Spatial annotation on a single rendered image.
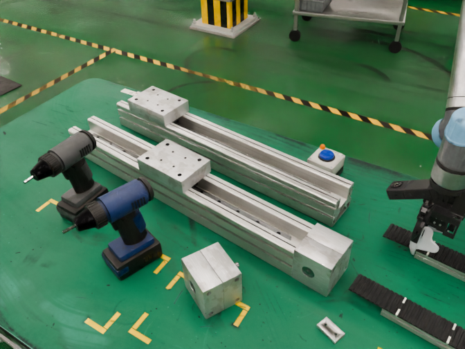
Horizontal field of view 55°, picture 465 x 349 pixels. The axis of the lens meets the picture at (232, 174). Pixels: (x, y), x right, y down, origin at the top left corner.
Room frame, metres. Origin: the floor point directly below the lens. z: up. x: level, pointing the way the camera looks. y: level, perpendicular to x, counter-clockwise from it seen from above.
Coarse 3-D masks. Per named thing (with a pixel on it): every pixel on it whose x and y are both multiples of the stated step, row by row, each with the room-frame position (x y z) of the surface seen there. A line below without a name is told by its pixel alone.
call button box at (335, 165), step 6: (318, 150) 1.01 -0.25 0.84; (312, 156) 0.99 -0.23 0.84; (318, 156) 0.98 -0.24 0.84; (336, 156) 0.98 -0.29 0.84; (342, 156) 0.98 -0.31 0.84; (312, 162) 0.97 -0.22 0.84; (318, 162) 0.96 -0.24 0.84; (324, 162) 0.96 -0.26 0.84; (330, 162) 0.96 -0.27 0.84; (336, 162) 0.96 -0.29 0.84; (342, 162) 0.97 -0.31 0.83; (324, 168) 0.94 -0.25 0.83; (330, 168) 0.93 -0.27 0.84; (336, 168) 0.95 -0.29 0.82; (342, 168) 0.98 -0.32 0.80; (336, 174) 0.95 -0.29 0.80
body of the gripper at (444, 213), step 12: (432, 180) 0.67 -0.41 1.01; (444, 192) 0.64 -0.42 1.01; (456, 192) 0.64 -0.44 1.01; (432, 204) 0.67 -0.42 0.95; (444, 204) 0.66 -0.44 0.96; (456, 204) 0.64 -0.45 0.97; (432, 216) 0.65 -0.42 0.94; (444, 216) 0.63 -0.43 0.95; (456, 216) 0.63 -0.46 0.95; (444, 228) 0.64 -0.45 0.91; (456, 228) 0.62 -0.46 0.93
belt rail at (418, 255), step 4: (416, 252) 0.66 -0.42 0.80; (416, 256) 0.66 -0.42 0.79; (420, 256) 0.66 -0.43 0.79; (424, 256) 0.65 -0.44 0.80; (424, 260) 0.65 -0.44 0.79; (428, 260) 0.65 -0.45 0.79; (432, 260) 0.64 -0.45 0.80; (436, 260) 0.64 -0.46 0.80; (428, 264) 0.64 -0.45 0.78; (432, 264) 0.64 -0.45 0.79; (436, 264) 0.63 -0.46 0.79; (440, 264) 0.63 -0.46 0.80; (440, 268) 0.63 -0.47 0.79; (444, 268) 0.62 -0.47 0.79; (448, 268) 0.62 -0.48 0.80; (452, 268) 0.61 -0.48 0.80; (448, 272) 0.61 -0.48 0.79; (452, 272) 0.61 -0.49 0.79; (456, 272) 0.61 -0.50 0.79; (460, 272) 0.60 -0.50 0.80; (456, 276) 0.60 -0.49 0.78; (460, 276) 0.60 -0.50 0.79; (464, 276) 0.60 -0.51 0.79; (464, 280) 0.59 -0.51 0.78
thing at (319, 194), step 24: (120, 120) 1.27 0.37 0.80; (144, 120) 1.20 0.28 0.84; (192, 120) 1.16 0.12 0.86; (192, 144) 1.06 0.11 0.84; (216, 144) 1.03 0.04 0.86; (240, 144) 1.04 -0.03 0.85; (216, 168) 1.01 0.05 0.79; (240, 168) 0.95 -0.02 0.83; (264, 168) 0.91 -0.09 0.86; (288, 168) 0.94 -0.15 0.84; (312, 168) 0.90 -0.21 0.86; (264, 192) 0.90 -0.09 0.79; (288, 192) 0.85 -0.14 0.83; (312, 192) 0.81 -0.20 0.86; (336, 192) 0.84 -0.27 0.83; (312, 216) 0.80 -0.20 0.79; (336, 216) 0.78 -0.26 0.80
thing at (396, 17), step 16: (304, 0) 3.71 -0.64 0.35; (320, 0) 3.77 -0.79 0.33; (336, 0) 3.95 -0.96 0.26; (352, 0) 3.93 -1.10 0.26; (368, 0) 3.92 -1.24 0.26; (384, 0) 3.91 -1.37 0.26; (400, 0) 3.89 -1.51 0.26; (304, 16) 4.19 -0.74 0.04; (320, 16) 3.63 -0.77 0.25; (336, 16) 3.58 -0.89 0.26; (352, 16) 3.56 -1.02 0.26; (368, 16) 3.55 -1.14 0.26; (384, 16) 3.54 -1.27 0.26; (400, 16) 3.42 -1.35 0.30; (400, 32) 3.41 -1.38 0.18; (400, 48) 3.40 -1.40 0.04
